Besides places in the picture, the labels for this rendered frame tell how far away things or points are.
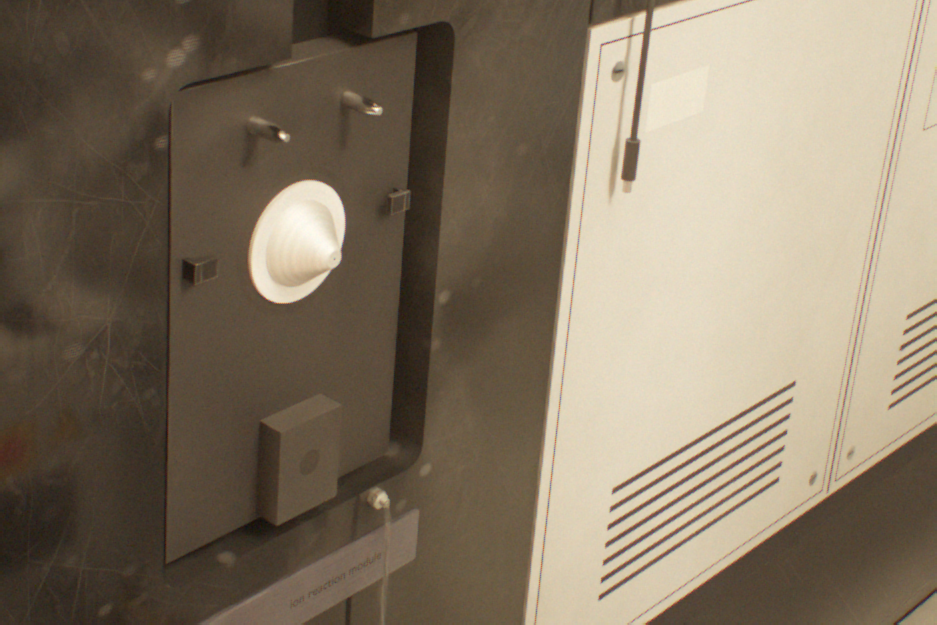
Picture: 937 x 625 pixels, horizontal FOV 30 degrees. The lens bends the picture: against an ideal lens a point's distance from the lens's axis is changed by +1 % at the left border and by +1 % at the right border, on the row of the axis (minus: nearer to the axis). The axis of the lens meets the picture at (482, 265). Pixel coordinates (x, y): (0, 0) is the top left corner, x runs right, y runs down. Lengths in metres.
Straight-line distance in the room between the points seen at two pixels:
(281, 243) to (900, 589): 0.81
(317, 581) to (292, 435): 0.11
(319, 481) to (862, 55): 0.54
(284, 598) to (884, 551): 0.74
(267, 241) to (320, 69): 0.08
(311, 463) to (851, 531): 0.76
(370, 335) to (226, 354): 0.10
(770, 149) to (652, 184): 0.14
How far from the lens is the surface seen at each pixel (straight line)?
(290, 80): 0.82
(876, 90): 1.30
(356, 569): 0.98
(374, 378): 0.94
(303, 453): 0.90
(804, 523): 1.54
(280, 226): 0.84
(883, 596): 1.51
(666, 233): 1.11
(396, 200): 0.89
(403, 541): 1.00
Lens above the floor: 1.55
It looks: 25 degrees down
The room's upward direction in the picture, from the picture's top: 5 degrees clockwise
